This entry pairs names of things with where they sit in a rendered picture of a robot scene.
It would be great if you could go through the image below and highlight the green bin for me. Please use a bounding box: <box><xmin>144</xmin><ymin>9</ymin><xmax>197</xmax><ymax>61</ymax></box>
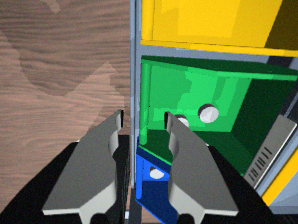
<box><xmin>139</xmin><ymin>55</ymin><xmax>298</xmax><ymax>176</ymax></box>

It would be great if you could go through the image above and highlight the yellow flat bar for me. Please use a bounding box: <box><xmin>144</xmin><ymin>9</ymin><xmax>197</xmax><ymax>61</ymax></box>
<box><xmin>261</xmin><ymin>145</ymin><xmax>298</xmax><ymax>206</ymax></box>

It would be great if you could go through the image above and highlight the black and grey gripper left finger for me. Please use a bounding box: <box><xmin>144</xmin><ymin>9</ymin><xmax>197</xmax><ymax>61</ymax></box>
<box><xmin>0</xmin><ymin>109</ymin><xmax>124</xmax><ymax>224</ymax></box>

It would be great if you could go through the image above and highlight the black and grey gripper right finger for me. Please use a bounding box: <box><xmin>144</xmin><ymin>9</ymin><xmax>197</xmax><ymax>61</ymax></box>
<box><xmin>164</xmin><ymin>111</ymin><xmax>280</xmax><ymax>224</ymax></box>

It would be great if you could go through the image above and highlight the white round disc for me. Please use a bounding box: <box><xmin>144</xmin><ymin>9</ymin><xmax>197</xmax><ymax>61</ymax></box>
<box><xmin>150</xmin><ymin>166</ymin><xmax>164</xmax><ymax>179</ymax></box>
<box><xmin>197</xmin><ymin>104</ymin><xmax>219</xmax><ymax>123</ymax></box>
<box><xmin>175</xmin><ymin>114</ymin><xmax>189</xmax><ymax>127</ymax></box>

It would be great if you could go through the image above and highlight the yellow open bin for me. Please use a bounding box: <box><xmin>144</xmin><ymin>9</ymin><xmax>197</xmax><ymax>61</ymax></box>
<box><xmin>141</xmin><ymin>0</ymin><xmax>298</xmax><ymax>57</ymax></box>

